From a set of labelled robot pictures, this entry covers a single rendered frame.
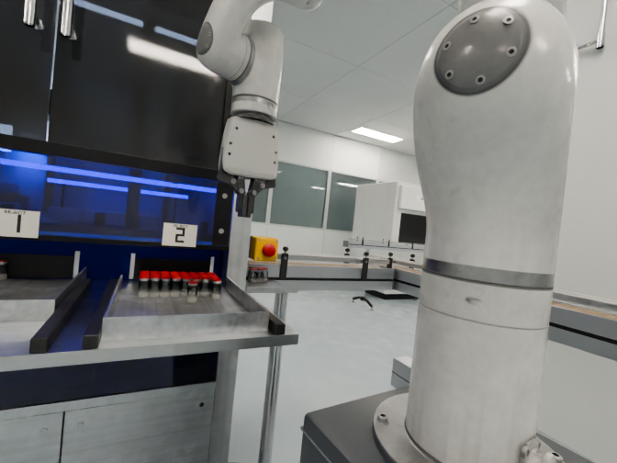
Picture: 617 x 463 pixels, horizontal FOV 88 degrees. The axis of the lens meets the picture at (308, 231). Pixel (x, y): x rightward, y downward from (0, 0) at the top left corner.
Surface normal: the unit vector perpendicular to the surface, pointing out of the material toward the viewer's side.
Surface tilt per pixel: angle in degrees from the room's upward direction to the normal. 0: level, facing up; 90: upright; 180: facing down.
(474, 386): 90
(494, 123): 125
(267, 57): 86
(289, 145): 90
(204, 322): 90
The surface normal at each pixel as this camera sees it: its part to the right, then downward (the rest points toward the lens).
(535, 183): -0.15, 0.55
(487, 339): -0.33, -0.02
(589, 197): -0.88, -0.08
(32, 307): 0.46, 0.07
